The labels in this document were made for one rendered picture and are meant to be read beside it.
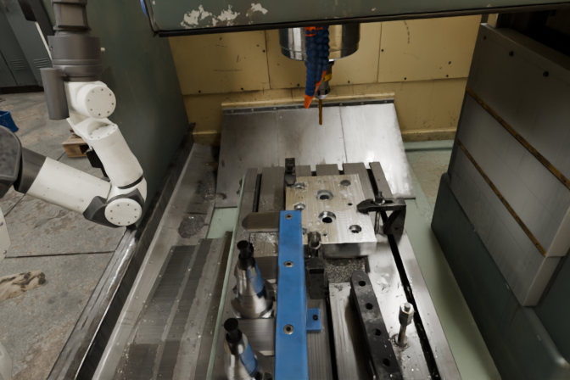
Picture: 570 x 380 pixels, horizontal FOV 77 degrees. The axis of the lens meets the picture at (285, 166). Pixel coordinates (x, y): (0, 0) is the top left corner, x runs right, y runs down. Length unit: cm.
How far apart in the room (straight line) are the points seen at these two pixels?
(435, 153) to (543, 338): 126
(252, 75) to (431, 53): 87
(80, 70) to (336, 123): 131
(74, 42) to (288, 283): 58
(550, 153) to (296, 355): 60
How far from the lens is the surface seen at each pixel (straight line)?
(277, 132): 182
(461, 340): 127
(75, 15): 81
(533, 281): 97
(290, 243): 60
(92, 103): 79
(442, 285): 138
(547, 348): 103
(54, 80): 81
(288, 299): 54
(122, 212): 91
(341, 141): 178
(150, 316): 121
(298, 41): 69
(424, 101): 203
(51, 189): 92
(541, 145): 87
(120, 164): 88
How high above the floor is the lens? 166
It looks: 34 degrees down
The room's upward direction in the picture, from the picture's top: 5 degrees counter-clockwise
